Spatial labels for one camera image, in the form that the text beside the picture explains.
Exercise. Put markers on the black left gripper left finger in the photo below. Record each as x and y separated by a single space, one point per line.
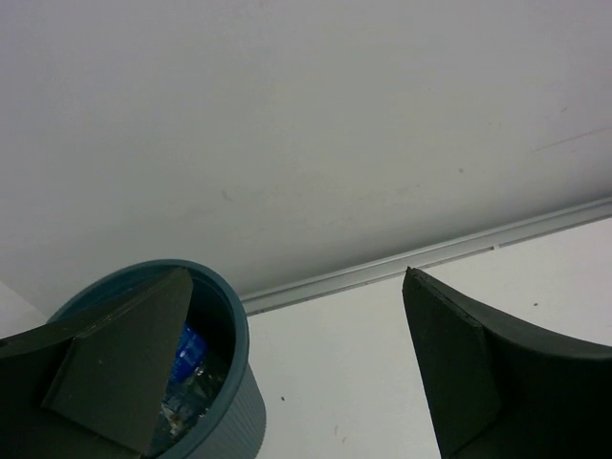
91 385

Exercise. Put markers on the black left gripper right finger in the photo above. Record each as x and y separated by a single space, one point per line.
500 387

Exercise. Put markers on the clear bottle green white label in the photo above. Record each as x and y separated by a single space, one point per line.
186 402

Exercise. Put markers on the blue label plastic bottle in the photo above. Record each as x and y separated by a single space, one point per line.
190 352

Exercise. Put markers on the dark teal ribbed bin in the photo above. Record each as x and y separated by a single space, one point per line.
235 425

